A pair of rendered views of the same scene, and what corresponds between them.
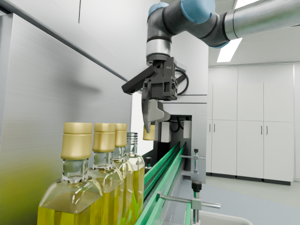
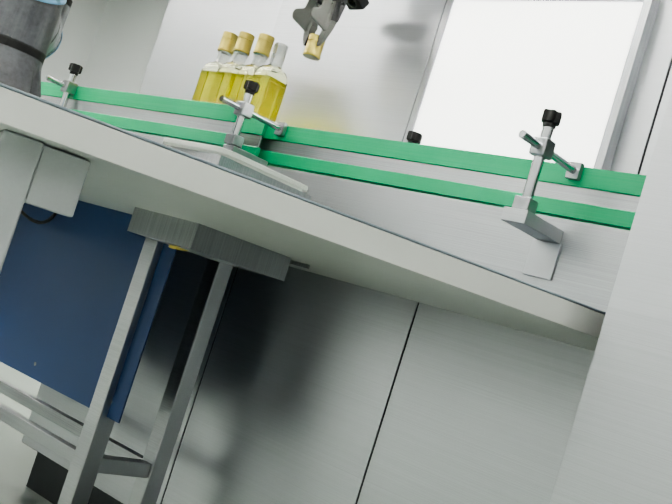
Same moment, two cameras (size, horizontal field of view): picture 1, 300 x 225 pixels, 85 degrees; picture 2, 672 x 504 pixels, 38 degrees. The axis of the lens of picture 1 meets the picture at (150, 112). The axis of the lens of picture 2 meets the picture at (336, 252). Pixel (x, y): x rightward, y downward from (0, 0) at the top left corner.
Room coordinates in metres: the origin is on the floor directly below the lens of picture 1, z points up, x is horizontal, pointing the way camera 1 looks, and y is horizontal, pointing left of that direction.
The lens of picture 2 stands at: (1.47, -1.64, 0.63)
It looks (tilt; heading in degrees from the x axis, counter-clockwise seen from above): 4 degrees up; 116
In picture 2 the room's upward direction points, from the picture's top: 18 degrees clockwise
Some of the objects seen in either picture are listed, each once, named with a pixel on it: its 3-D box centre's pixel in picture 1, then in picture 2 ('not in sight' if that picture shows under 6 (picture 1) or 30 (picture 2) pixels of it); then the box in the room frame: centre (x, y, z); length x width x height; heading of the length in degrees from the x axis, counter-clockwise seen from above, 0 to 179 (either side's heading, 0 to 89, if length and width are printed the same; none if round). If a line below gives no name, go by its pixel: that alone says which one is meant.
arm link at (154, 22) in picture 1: (160, 27); not in sight; (0.47, -0.02, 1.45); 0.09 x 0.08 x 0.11; 41
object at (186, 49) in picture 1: (185, 72); not in sight; (1.64, -0.35, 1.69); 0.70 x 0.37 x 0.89; 164
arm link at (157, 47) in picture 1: (159, 53); not in sight; (0.47, -0.02, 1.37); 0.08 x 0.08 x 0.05
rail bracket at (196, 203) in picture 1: (187, 203); (251, 118); (0.47, -0.11, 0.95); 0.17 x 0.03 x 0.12; 74
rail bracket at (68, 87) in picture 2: not in sight; (58, 88); (-0.12, 0.00, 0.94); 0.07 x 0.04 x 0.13; 74
